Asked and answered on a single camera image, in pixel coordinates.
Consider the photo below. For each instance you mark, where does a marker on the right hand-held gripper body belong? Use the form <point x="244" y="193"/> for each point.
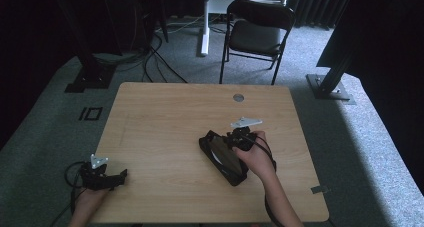
<point x="243" y="137"/>

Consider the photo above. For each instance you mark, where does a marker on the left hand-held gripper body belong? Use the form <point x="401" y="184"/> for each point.
<point x="96" y="177"/>

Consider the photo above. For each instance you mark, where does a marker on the black zip pouch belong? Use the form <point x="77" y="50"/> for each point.
<point x="224" y="162"/>

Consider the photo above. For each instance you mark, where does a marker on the person's left hand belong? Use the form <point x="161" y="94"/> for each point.
<point x="89" y="202"/>

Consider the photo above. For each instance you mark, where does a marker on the person's right hand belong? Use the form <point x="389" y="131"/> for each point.
<point x="256" y="160"/>

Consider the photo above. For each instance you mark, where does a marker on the grey round table grommet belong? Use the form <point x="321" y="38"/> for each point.
<point x="238" y="97"/>

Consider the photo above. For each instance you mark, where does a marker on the grey tape piece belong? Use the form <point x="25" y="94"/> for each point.
<point x="319" y="189"/>

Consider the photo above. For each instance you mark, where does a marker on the black metal stand with base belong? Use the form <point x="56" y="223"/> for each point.
<point x="90" y="77"/>
<point x="331" y="83"/>

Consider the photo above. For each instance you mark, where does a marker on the black folding chair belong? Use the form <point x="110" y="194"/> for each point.
<point x="255" y="37"/>

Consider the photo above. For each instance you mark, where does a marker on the dark curtain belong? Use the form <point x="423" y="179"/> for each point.
<point x="316" y="3"/>

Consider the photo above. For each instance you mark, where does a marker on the dark equipment rack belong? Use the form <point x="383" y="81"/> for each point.
<point x="133" y="17"/>

